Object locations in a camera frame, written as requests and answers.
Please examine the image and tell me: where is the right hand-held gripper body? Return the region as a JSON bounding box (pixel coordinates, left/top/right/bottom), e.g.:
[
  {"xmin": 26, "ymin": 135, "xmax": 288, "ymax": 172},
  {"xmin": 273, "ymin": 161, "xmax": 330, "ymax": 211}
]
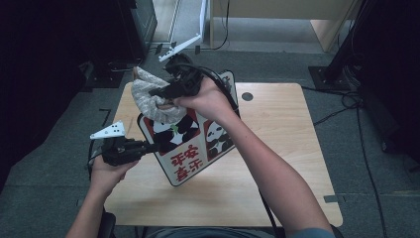
[{"xmin": 157, "ymin": 34, "xmax": 203, "ymax": 98}]

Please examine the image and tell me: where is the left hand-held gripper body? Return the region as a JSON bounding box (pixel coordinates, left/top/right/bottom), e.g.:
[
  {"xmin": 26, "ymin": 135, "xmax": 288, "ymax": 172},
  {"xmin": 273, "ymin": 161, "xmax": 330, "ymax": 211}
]
[{"xmin": 89, "ymin": 120, "xmax": 147, "ymax": 167}]

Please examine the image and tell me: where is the fluffy grey beige towel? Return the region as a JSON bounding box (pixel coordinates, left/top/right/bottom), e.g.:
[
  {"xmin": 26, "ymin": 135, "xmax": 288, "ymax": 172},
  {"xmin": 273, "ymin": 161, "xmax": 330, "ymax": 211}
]
[{"xmin": 131, "ymin": 65, "xmax": 188, "ymax": 125}]

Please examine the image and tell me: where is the white red panda print board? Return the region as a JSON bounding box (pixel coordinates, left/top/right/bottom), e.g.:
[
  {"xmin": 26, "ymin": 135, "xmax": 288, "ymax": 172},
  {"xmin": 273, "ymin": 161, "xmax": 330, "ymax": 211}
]
[{"xmin": 137, "ymin": 69, "xmax": 241, "ymax": 187}]

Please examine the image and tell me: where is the person's left hand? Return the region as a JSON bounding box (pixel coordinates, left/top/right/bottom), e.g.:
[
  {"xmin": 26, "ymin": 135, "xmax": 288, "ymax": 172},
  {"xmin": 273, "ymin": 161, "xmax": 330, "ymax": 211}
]
[{"xmin": 89, "ymin": 160, "xmax": 139, "ymax": 196}]

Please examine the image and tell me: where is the person's right hand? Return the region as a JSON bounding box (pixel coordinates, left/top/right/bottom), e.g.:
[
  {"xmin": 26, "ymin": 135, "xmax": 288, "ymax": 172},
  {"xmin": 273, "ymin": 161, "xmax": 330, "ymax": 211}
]
[{"xmin": 172, "ymin": 77, "xmax": 236, "ymax": 125}]

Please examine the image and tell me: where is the white upright panel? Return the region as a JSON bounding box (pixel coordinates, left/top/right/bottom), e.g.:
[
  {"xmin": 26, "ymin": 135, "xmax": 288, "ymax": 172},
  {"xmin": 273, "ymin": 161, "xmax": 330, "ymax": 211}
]
[{"xmin": 198, "ymin": 0, "xmax": 210, "ymax": 44}]

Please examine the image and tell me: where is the black computer tower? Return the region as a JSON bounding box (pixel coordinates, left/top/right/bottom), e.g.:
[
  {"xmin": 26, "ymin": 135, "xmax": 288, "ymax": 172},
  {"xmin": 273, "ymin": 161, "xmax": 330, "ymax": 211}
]
[{"xmin": 117, "ymin": 0, "xmax": 158, "ymax": 62}]

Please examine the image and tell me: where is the dark curtain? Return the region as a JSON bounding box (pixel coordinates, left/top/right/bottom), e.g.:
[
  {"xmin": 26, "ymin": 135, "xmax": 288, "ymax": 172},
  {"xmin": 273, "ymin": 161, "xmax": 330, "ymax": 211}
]
[
  {"xmin": 0, "ymin": 0, "xmax": 127, "ymax": 192},
  {"xmin": 360, "ymin": 0, "xmax": 420, "ymax": 163}
]

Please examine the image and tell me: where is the person's grey shirt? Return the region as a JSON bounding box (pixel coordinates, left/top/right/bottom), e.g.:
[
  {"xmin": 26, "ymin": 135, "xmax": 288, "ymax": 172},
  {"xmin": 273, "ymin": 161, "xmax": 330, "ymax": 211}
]
[{"xmin": 147, "ymin": 227, "xmax": 335, "ymax": 238}]

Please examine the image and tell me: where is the light wooden desk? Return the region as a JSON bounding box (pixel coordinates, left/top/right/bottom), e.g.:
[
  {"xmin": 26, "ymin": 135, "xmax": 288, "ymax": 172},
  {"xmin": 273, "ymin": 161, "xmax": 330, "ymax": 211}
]
[{"xmin": 209, "ymin": 0, "xmax": 363, "ymax": 54}]

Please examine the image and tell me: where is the black stand pole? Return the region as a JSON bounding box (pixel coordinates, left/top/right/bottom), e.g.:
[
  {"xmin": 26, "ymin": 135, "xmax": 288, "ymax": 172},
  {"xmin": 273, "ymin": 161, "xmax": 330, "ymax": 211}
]
[{"xmin": 325, "ymin": 0, "xmax": 375, "ymax": 83}]

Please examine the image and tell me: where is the right hand-held gripper black cable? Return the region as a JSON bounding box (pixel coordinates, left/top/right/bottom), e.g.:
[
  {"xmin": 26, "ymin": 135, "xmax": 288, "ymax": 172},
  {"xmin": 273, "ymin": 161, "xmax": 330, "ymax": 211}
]
[{"xmin": 179, "ymin": 62, "xmax": 281, "ymax": 238}]

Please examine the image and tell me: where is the grey floor cable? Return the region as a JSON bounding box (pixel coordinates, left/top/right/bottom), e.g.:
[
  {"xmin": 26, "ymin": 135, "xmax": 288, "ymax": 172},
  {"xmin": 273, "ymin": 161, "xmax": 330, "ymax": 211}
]
[{"xmin": 108, "ymin": 58, "xmax": 147, "ymax": 73}]

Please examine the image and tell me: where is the black floor base plate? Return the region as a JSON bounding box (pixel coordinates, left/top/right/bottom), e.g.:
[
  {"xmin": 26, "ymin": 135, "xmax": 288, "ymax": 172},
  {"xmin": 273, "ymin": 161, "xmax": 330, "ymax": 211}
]
[{"xmin": 83, "ymin": 70, "xmax": 126, "ymax": 89}]

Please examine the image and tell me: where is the thin black hanging cable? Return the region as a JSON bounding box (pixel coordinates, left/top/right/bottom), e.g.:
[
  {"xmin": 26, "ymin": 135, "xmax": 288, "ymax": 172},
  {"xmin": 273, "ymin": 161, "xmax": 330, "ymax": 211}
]
[{"xmin": 197, "ymin": 0, "xmax": 231, "ymax": 52}]

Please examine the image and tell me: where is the black stand base plate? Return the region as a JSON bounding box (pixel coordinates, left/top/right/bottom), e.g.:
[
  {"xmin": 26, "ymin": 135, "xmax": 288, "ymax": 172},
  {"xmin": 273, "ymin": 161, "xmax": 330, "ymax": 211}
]
[{"xmin": 307, "ymin": 64, "xmax": 352, "ymax": 92}]

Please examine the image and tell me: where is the long black floor cable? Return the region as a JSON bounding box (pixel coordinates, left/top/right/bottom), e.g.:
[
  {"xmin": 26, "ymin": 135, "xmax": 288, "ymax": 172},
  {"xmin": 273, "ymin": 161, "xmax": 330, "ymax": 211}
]
[{"xmin": 356, "ymin": 102, "xmax": 389, "ymax": 238}]

